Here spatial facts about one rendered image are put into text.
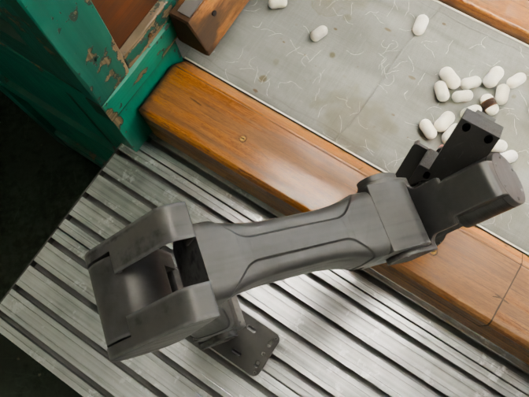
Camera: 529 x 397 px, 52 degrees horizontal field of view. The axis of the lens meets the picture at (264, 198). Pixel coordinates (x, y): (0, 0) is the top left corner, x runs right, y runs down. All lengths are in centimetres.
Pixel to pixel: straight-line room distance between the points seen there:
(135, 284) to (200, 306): 8
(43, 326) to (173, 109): 39
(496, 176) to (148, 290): 33
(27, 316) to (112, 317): 49
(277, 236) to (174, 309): 10
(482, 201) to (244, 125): 40
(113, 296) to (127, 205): 47
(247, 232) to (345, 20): 56
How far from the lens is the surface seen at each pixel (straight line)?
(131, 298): 45
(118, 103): 82
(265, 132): 81
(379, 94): 87
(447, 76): 88
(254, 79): 88
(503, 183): 56
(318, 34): 90
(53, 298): 92
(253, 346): 83
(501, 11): 96
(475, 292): 79
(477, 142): 61
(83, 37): 69
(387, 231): 50
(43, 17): 63
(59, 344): 91
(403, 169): 69
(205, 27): 82
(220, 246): 42
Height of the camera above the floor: 151
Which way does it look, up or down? 74 degrees down
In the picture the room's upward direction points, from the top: 11 degrees counter-clockwise
